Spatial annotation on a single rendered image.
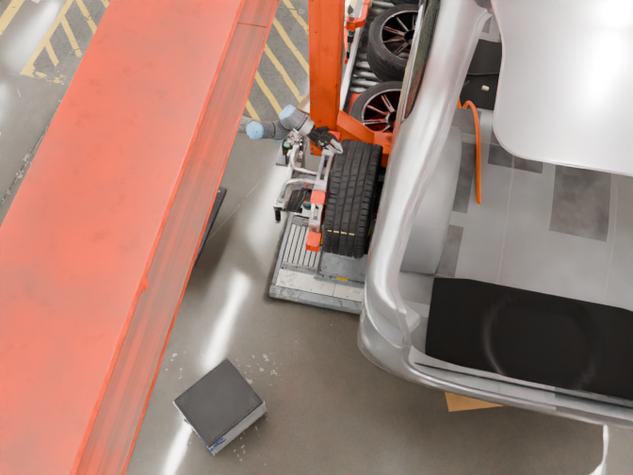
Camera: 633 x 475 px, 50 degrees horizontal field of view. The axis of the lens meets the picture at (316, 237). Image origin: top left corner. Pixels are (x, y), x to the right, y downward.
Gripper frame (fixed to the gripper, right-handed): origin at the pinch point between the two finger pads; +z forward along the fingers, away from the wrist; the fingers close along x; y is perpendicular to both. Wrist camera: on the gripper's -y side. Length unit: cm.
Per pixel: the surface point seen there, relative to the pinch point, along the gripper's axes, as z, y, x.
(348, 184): 12.6, 10.8, -8.2
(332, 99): -14.8, -41.4, 3.8
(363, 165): 14.0, 1.7, 1.5
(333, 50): -33, -22, 33
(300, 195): -2.1, 8.8, -31.5
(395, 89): 26, -129, 3
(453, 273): 85, 25, -7
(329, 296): 65, -30, -104
